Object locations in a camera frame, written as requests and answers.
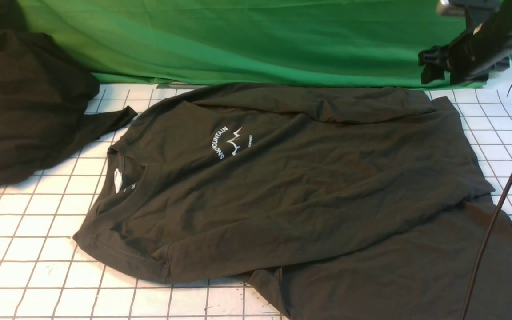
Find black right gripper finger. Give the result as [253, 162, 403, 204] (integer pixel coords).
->
[420, 62, 451, 85]
[418, 45, 449, 67]

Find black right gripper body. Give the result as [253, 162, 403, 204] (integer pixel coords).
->
[448, 0, 512, 85]

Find dark gray long-sleeved shirt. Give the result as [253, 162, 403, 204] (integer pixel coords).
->
[74, 83, 495, 320]

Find green backdrop cloth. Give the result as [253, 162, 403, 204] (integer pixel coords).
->
[0, 0, 465, 88]

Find black garment pile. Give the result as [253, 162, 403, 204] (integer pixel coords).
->
[0, 0, 136, 187]

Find black cable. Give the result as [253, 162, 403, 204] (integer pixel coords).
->
[460, 58, 512, 320]

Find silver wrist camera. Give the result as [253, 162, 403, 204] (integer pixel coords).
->
[436, 0, 475, 17]

